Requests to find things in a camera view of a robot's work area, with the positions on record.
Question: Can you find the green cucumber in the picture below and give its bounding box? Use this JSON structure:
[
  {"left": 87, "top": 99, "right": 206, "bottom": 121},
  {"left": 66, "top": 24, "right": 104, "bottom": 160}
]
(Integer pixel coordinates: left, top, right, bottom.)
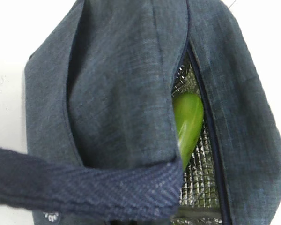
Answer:
[{"left": 173, "top": 92, "right": 204, "bottom": 171}]

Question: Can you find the dark blue lunch bag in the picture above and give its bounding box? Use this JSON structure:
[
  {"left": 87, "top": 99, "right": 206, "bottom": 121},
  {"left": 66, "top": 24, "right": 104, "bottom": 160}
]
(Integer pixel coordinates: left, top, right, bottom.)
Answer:
[{"left": 0, "top": 0, "right": 281, "bottom": 225}]

